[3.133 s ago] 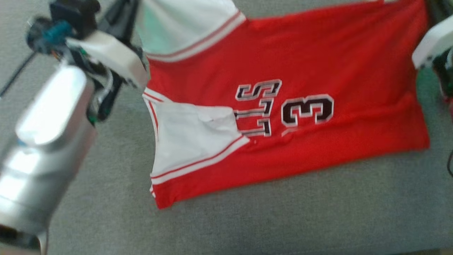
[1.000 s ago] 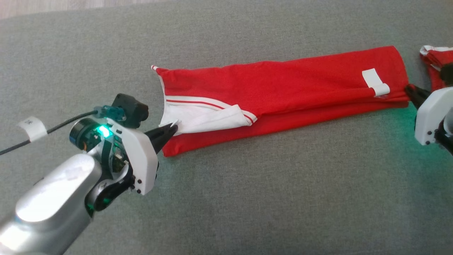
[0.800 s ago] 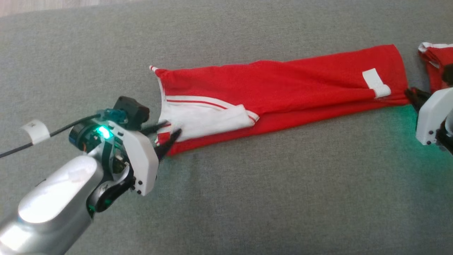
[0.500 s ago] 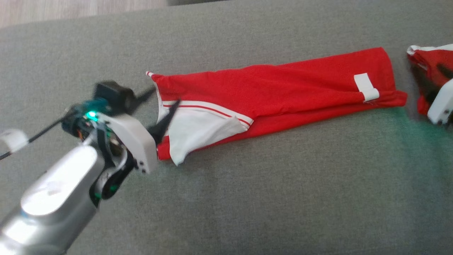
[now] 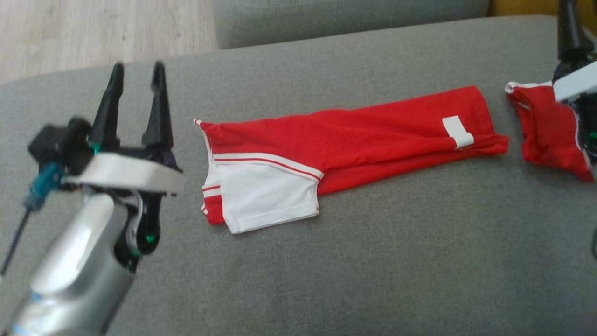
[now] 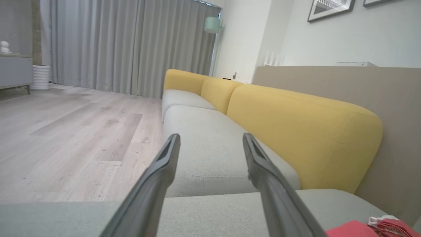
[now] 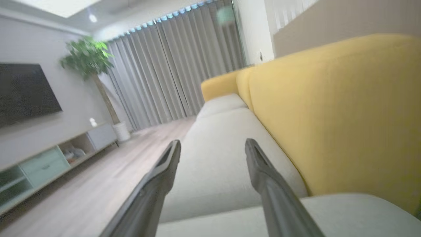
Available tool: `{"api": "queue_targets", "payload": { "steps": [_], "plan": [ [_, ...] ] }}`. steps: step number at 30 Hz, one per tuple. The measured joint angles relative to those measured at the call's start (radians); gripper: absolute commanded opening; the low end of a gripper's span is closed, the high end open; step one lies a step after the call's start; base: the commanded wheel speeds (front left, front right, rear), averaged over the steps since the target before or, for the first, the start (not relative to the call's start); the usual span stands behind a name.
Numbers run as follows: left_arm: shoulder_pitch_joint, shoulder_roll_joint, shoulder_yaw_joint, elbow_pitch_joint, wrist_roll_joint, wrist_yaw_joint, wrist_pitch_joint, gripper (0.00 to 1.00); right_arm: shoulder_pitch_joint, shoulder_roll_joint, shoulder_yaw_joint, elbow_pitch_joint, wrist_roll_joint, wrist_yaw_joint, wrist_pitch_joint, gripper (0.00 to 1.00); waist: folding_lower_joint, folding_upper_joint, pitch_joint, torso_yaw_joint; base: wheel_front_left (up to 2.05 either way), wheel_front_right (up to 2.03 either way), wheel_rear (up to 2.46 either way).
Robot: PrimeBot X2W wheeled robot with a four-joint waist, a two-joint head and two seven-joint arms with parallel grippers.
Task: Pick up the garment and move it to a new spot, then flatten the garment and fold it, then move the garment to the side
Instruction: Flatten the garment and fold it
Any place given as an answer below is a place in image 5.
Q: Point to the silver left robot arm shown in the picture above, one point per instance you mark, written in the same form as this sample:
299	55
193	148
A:
79	280

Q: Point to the red white basketball shorts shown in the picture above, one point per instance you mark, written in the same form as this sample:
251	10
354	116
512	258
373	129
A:
541	130

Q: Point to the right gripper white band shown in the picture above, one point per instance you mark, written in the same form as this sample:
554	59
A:
578	84

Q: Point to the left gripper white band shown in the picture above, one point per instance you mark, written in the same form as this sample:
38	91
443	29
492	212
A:
130	172

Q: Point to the red white basketball jersey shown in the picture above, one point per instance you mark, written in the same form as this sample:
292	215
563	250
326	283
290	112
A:
350	135

